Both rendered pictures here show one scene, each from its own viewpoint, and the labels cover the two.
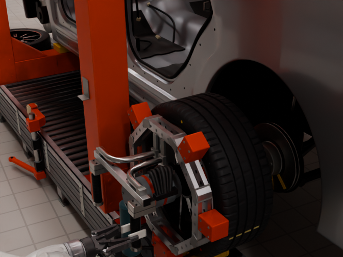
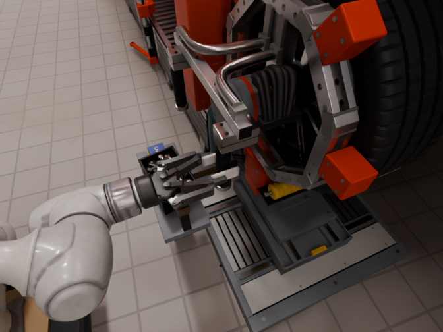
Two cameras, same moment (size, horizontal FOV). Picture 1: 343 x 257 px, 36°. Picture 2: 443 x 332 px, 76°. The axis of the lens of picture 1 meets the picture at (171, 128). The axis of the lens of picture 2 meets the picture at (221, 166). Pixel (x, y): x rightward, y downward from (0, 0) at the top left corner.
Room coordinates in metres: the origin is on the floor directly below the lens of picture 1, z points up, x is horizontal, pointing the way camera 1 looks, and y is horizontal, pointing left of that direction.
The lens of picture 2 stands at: (1.15, 0.08, 1.36)
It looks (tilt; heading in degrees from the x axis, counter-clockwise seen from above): 52 degrees down; 8
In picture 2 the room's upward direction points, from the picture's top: straight up
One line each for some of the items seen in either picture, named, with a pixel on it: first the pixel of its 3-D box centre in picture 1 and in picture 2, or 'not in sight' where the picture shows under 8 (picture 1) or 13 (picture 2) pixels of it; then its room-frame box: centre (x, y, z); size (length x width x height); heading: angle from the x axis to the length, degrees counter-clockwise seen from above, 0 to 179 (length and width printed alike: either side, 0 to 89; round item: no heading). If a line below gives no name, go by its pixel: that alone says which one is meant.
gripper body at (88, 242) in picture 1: (94, 245); (157, 187); (1.49, 0.27, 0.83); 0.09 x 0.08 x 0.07; 121
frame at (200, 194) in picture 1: (167, 185); (273, 93); (1.84, 0.02, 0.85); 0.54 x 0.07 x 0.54; 31
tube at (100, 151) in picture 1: (126, 144); (221, 24); (1.86, 0.18, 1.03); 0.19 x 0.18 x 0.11; 121
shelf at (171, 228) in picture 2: not in sight; (170, 186); (1.75, 0.37, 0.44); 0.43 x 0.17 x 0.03; 31
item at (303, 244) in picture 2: not in sight; (287, 210); (1.88, -0.15, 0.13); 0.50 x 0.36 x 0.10; 31
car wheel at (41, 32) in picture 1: (17, 48); not in sight; (5.08, 1.52, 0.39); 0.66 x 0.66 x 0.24
